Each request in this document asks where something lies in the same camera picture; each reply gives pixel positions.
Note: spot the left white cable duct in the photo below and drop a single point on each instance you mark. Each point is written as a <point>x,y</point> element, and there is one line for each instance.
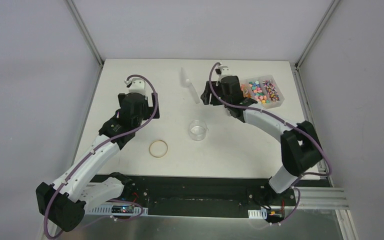
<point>118,209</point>

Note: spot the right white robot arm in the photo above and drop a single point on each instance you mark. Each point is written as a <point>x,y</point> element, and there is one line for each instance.
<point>299,144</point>

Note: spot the aluminium frame post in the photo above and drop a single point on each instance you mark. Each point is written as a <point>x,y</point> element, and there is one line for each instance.
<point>83,29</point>
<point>317,32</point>

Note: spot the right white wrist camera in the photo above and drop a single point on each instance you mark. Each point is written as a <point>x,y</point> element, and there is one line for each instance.
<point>222,71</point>

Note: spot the right aluminium frame post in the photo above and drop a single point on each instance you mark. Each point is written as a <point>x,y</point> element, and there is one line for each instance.
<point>317,32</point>

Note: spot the clear plastic scoop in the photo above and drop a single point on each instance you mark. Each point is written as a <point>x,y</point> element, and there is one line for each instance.
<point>187,83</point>

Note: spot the white cable duct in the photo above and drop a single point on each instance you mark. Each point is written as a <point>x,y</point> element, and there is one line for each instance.
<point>118,209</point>
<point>257,214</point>

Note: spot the clear compartment candy box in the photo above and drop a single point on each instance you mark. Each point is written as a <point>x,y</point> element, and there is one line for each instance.
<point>264,90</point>

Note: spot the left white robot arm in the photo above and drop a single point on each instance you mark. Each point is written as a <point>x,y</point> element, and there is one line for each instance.
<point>65,201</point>

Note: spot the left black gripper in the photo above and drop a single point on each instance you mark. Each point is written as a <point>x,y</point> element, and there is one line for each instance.
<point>154,111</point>

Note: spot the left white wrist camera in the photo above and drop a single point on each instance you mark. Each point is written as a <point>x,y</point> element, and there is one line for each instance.
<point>136,85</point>

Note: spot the clear plastic jar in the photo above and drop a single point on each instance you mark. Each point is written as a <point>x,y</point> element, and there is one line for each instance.
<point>198,130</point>

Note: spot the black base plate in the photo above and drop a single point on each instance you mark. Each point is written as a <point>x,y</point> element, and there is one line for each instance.
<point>203,197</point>

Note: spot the left aluminium frame post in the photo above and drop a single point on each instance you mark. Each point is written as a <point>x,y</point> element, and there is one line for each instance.
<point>83,29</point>

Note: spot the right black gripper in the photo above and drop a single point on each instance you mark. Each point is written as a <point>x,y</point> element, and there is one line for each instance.
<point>205,96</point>

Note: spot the right white cable duct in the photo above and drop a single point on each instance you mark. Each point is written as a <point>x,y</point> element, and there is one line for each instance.
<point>257,214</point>

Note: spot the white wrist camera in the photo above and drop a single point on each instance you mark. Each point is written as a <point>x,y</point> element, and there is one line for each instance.
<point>136,85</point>
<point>222,71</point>

